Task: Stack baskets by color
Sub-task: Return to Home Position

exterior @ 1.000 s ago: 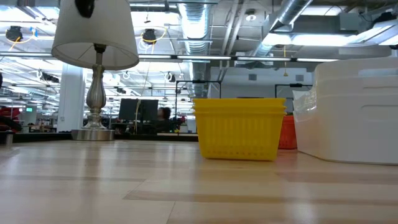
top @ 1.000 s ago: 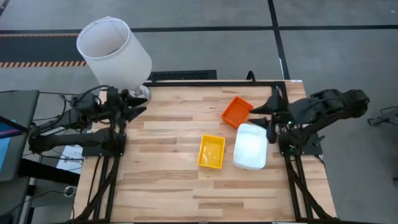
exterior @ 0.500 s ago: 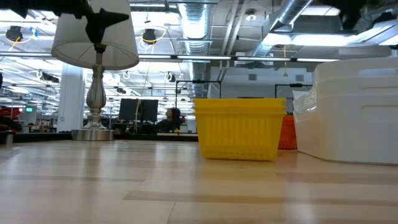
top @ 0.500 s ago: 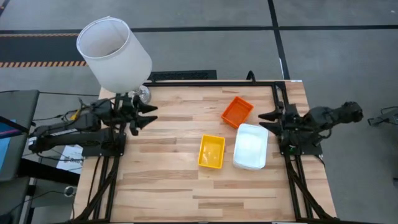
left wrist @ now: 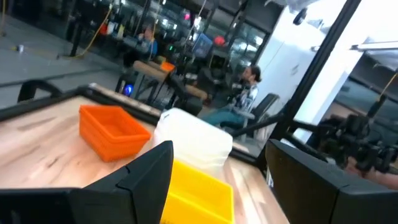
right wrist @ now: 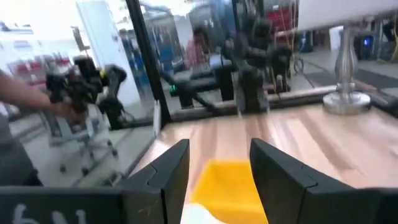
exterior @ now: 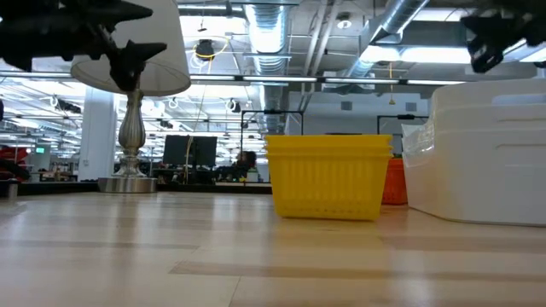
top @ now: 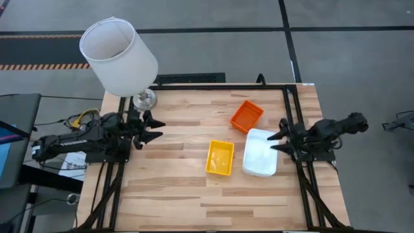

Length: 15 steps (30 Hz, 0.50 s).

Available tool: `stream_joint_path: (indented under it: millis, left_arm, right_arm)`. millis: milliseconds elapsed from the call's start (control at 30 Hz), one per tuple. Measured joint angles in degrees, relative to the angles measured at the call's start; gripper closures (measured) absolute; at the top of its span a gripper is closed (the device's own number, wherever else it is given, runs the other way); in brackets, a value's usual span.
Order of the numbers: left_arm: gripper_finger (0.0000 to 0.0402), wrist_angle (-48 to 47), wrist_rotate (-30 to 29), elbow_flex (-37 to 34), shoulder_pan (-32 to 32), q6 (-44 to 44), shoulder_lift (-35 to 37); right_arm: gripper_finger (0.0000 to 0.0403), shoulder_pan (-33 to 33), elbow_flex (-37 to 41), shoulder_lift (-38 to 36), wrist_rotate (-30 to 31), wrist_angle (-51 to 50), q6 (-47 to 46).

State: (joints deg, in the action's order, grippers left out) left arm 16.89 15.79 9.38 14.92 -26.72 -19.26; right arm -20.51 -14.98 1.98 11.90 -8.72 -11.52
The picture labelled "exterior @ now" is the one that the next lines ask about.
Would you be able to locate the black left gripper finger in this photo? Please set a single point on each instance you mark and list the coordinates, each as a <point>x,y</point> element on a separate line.
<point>119,12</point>
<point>126,64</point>

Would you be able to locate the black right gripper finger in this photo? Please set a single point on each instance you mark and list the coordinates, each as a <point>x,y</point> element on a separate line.
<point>486,55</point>
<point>480,26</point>

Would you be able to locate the white plastic storage bin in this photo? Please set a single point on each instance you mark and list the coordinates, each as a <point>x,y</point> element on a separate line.
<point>490,170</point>

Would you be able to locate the orange plastic basket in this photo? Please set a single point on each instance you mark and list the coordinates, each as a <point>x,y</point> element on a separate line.
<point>394,183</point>

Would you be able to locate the yellow plastic basket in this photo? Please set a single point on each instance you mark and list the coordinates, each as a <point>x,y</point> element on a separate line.
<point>328,187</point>
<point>328,141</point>

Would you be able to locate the white shade silver table lamp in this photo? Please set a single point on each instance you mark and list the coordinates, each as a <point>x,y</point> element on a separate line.
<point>170,64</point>

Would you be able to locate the black ceiling-mounted device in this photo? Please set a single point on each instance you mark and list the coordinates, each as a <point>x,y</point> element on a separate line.
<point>205,49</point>

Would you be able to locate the black computer monitor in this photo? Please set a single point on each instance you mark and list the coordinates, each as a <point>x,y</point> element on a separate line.
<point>207,151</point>
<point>175,150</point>

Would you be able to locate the red background machine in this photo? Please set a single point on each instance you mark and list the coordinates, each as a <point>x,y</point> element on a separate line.
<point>10,164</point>

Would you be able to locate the long linear ceiling light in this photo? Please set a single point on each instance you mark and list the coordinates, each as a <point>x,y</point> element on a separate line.
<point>277,79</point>

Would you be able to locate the person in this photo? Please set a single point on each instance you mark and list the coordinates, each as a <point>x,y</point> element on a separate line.
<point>246,162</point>

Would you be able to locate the silver round ventilation duct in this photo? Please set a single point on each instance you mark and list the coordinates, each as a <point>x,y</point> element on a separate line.
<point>401,13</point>
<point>266,34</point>

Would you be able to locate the black metal station frame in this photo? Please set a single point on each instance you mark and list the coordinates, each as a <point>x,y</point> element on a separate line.
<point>405,116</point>

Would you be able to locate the black aluminium table frame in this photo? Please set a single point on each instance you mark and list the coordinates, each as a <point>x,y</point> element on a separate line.
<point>192,188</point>

